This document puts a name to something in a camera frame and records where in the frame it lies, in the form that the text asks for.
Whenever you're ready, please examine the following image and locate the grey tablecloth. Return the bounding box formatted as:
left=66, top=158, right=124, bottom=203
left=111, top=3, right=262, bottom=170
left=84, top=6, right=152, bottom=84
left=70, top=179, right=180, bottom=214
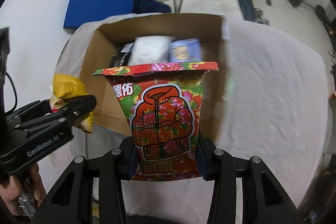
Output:
left=54, top=13, right=332, bottom=210

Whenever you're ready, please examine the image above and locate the blue foam mat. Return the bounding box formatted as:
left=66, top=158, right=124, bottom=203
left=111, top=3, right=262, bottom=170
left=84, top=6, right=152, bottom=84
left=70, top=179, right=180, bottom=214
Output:
left=63, top=0, right=135, bottom=30

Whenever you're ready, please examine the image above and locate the red floral packet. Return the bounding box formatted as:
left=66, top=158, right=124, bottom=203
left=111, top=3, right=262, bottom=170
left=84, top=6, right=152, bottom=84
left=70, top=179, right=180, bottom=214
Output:
left=92, top=61, right=219, bottom=182

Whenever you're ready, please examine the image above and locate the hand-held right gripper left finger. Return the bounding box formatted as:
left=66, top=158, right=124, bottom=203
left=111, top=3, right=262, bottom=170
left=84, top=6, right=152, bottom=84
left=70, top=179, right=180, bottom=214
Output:
left=37, top=136, right=138, bottom=224

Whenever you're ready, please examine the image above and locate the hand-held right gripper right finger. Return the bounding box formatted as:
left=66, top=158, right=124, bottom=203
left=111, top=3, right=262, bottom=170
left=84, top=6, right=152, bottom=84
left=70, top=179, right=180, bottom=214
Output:
left=197, top=133, right=300, bottom=224

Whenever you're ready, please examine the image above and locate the white soft packet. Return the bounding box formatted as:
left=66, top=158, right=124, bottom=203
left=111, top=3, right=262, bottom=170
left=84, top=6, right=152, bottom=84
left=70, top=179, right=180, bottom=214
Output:
left=128, top=35, right=176, bottom=66

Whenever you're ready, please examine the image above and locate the black snack packet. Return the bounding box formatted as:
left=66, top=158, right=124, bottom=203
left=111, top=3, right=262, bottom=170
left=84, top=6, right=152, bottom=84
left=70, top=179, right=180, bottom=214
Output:
left=110, top=42, right=135, bottom=67

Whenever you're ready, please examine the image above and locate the person's left hand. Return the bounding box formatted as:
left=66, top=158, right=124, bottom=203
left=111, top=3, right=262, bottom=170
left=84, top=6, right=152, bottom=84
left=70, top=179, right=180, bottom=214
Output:
left=0, top=163, right=47, bottom=219

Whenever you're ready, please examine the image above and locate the cardboard box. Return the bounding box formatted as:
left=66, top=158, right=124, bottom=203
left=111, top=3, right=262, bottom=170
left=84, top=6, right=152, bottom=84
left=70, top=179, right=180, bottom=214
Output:
left=78, top=13, right=229, bottom=142

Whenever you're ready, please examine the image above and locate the blue tissue pack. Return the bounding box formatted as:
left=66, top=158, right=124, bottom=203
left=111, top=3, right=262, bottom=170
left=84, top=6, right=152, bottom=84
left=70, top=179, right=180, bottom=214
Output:
left=168, top=38, right=202, bottom=63

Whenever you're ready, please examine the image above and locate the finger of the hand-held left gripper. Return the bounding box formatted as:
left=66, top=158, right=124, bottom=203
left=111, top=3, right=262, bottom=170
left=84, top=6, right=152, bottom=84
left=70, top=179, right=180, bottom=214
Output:
left=20, top=94, right=96, bottom=133
left=7, top=99, right=53, bottom=124

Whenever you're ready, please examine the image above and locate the dark blue jacket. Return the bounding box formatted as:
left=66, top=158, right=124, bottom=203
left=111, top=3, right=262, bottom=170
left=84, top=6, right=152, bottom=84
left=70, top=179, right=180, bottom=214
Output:
left=133, top=0, right=171, bottom=14

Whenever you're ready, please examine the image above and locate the black cable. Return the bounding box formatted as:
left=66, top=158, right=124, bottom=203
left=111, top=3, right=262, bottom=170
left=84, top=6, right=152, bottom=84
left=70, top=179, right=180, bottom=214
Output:
left=5, top=73, right=18, bottom=113

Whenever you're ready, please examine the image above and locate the yellow snack packet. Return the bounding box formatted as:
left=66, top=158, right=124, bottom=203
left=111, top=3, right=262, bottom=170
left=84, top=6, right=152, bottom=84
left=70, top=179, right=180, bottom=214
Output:
left=49, top=74, right=94, bottom=134

